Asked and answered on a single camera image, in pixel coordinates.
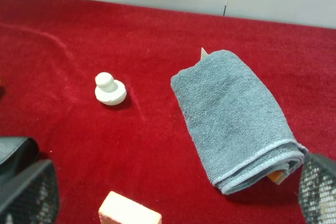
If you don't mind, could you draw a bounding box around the toy sandwich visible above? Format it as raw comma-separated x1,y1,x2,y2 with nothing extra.
0,79,5,99

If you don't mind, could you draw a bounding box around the white duck figurine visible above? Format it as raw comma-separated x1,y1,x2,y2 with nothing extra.
94,72,127,106

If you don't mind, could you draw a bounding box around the paper towel label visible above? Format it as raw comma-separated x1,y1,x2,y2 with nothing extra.
201,47,209,60

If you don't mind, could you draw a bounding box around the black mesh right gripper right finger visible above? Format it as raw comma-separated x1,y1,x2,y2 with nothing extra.
299,154,335,223

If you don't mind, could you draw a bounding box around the cream sponge cake block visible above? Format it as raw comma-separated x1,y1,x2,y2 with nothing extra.
98,191,162,224

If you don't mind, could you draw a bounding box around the grey folded towel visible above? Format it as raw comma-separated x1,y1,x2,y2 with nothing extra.
171,50,308,195

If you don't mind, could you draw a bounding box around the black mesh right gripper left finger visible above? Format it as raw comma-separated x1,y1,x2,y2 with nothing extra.
1,159,59,223

